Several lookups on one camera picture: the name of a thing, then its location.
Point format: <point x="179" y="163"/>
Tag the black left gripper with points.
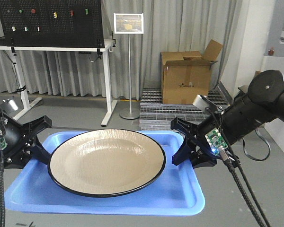
<point x="22" y="141"/>

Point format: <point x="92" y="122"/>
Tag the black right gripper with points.
<point x="201" y="157"/>

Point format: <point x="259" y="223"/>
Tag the blue plastic tray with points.
<point x="176" y="192"/>

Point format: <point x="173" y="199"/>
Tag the beige plate with black rim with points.
<point x="107" y="163"/>

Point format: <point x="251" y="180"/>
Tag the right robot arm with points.
<point x="263" y="102"/>

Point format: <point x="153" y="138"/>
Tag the right green circuit board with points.
<point x="216" y="141"/>

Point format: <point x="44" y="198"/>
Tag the metal floor grates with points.
<point x="156" y="116"/>

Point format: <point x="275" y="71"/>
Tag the front cardboard box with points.
<point x="184" y="80"/>

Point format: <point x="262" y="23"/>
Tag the cardboard box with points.
<point x="184" y="80"/>
<point x="210" y="54"/>

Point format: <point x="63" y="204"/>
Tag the white standing desk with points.
<point x="110" y="102"/>

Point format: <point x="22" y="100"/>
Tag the rear cardboard box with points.
<point x="210" y="54"/>

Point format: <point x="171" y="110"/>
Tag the grey curtain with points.
<point x="169" y="26"/>

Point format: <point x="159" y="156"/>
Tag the black pegboard panel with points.
<point x="52" y="23"/>

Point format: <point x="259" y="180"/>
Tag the sign stand with picture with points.
<point x="130" y="24"/>

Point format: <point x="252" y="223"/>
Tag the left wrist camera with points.
<point x="8" y="106"/>

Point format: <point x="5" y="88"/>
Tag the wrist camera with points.
<point x="205" y="105"/>
<point x="8" y="106"/>

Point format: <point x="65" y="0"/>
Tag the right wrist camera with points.
<point x="205" y="105"/>

